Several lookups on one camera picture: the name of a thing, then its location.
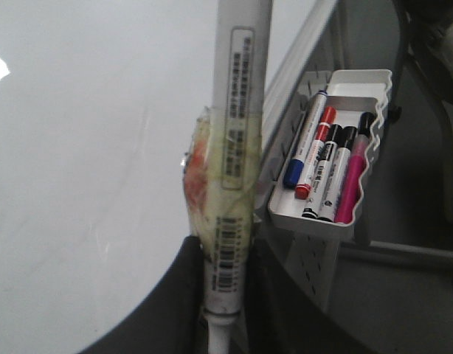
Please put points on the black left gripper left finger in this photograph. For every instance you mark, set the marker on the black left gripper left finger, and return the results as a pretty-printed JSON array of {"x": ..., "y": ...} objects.
[{"x": 165, "y": 321}]

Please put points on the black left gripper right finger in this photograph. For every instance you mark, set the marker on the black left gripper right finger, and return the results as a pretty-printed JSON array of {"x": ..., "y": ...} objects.
[{"x": 280, "y": 318}]

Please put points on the pink marker black cap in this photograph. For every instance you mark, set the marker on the pink marker black cap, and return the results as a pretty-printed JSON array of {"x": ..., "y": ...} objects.
[{"x": 356, "y": 166}]

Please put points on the white black whiteboard marker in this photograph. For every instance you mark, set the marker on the white black whiteboard marker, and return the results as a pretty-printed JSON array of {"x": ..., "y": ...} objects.
[{"x": 233, "y": 159}]

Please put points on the black capped marker left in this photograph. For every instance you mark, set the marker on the black capped marker left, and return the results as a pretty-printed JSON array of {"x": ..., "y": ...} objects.
[{"x": 314, "y": 200}]

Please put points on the red round magnet taped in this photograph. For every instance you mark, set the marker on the red round magnet taped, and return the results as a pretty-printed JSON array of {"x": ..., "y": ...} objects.
[{"x": 195, "y": 172}]

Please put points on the white whiteboard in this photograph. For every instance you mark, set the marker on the white whiteboard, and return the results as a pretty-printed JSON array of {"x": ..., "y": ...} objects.
[{"x": 98, "y": 101}]

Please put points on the black capped marker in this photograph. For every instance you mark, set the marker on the black capped marker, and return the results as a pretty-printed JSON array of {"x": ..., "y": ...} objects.
[
  {"x": 336, "y": 178},
  {"x": 314, "y": 200}
]

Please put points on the red capped marker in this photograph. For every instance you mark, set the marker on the red capped marker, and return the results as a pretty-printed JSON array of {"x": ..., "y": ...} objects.
[{"x": 303, "y": 186}]

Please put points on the blue capped marker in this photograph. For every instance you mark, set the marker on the blue capped marker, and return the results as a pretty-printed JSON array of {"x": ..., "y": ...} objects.
[{"x": 312, "y": 118}]

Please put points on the black capped marker right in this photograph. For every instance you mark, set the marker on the black capped marker right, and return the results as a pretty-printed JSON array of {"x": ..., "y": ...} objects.
[{"x": 336, "y": 178}]

